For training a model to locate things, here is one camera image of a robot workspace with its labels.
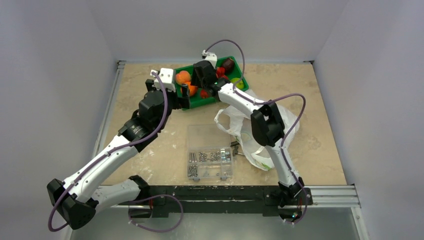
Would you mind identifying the fake red cherry bunch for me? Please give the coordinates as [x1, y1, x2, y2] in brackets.
[215, 67, 229, 80]

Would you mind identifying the fake green apple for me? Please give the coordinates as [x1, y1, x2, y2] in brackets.
[230, 77, 245, 90]

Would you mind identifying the white plastic bag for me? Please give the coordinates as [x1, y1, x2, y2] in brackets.
[214, 104, 300, 171]

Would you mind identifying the fake red apple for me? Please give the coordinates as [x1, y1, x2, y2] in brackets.
[199, 89, 209, 99]

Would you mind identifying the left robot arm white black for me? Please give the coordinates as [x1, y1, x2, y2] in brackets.
[46, 76, 183, 232]

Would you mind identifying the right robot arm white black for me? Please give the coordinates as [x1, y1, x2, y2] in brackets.
[191, 60, 305, 207]

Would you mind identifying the fake orange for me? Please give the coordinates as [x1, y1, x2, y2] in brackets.
[183, 81, 198, 97]

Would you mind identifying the fake peach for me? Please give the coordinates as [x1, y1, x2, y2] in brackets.
[175, 70, 192, 86]

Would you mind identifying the fake dark red fruit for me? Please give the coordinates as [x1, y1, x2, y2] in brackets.
[220, 57, 235, 74]

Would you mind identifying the clear plastic screw box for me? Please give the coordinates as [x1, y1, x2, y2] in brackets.
[187, 124, 234, 182]

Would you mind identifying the black base bar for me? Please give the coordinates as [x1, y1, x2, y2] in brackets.
[125, 185, 314, 220]

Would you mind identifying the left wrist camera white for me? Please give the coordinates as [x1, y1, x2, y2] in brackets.
[150, 67, 176, 93]

